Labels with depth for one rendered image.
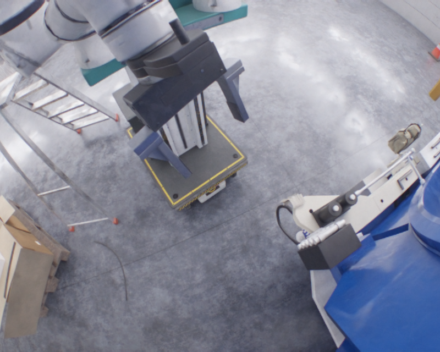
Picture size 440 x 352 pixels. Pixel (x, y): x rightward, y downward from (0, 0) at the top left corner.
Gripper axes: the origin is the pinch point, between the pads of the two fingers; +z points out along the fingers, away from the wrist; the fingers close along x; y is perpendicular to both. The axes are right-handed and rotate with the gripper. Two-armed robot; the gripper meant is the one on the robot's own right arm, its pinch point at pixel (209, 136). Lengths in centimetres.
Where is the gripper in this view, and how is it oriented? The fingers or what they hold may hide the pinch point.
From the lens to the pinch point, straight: 35.3
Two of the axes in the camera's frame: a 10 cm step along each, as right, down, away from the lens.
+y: -6.1, -4.5, 6.6
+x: -6.9, 7.0, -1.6
